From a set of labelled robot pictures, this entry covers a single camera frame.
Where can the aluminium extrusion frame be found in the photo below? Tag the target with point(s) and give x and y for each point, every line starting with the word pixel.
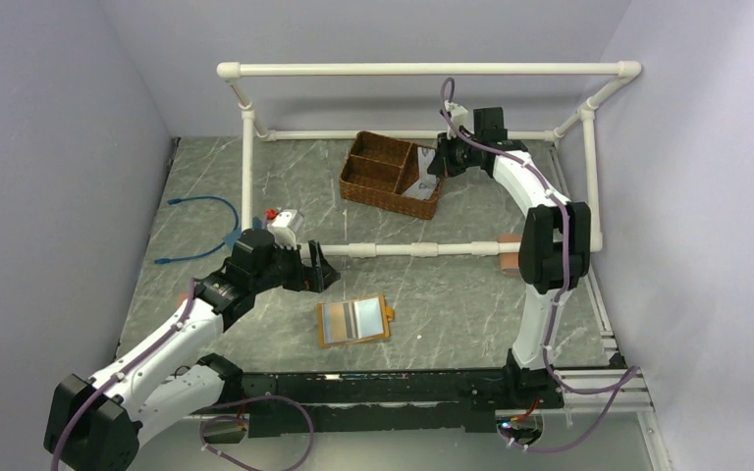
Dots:
pixel 599 391

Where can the white patterned credit card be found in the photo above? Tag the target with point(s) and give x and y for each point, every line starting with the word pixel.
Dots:
pixel 421 190

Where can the teal blue pouch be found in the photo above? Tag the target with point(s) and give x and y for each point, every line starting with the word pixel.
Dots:
pixel 231 238

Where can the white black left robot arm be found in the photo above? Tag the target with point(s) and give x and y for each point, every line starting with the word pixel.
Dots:
pixel 156 364

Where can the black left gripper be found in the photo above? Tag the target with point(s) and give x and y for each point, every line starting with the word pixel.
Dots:
pixel 315 278

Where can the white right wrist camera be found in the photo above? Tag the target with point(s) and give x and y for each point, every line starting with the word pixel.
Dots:
pixel 457 116

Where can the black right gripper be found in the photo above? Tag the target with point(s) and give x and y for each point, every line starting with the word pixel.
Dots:
pixel 441 165

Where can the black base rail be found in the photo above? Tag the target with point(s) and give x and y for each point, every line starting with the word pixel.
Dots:
pixel 405 400

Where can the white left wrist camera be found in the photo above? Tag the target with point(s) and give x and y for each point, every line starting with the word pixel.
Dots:
pixel 284 224

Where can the blue credit cards stack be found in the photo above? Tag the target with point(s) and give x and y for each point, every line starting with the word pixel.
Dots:
pixel 354 322

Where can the orange card holder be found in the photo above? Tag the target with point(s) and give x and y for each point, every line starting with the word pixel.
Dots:
pixel 354 322

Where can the white purple-logo credit card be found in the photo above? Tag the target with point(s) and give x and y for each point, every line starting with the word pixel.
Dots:
pixel 425 157

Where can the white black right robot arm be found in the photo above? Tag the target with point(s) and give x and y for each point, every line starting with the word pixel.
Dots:
pixel 554 251

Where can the brown woven wicker basket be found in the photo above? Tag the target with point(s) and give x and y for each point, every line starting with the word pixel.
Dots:
pixel 378 169

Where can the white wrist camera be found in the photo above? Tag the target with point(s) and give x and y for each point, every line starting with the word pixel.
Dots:
pixel 284 224
pixel 457 116

